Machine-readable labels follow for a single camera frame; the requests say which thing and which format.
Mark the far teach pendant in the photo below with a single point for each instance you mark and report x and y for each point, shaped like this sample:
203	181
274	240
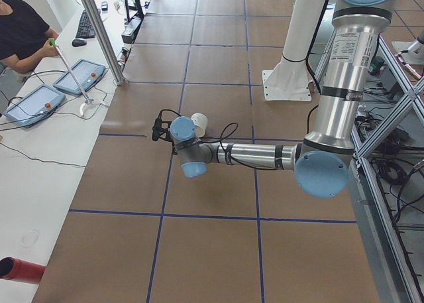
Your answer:
88	74

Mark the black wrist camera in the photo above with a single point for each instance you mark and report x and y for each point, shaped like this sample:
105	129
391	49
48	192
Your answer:
161	130

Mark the black computer mouse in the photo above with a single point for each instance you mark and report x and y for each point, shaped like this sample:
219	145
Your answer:
78	42

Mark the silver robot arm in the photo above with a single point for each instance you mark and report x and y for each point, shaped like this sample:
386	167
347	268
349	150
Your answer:
314	128

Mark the white pedestal column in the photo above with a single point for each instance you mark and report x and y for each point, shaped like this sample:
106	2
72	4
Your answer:
288	81

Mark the silver reacher stick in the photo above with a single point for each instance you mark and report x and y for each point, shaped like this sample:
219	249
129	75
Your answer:
88	101

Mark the teach pendant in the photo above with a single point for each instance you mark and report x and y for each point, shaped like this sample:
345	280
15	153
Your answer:
88	74
36	106

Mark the black keyboard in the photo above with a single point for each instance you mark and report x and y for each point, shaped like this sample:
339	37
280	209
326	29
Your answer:
85	28

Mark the white smiley mug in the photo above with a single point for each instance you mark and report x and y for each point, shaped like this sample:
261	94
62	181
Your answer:
200	121

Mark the near teach pendant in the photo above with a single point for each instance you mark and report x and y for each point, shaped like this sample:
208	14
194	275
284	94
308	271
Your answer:
36	106

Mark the aluminium frame post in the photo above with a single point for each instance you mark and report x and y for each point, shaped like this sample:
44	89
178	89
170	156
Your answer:
104	41

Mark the red cylinder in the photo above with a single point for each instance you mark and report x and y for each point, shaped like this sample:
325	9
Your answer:
21	271

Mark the person in black shirt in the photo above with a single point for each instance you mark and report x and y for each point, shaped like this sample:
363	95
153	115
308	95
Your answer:
25	36

